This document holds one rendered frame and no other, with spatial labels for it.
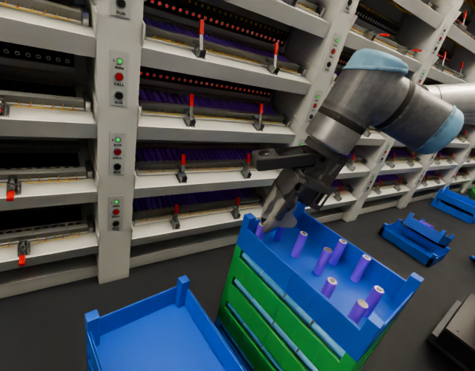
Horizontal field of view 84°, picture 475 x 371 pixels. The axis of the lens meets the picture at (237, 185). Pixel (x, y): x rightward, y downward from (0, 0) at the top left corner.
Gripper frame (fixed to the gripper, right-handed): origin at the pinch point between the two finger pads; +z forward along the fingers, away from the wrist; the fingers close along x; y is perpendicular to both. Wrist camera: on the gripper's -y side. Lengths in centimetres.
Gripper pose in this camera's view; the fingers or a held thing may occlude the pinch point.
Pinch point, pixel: (262, 223)
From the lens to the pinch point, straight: 56.9
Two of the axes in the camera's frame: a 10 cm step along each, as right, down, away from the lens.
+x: -1.5, -4.6, 8.7
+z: -4.6, 8.2, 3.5
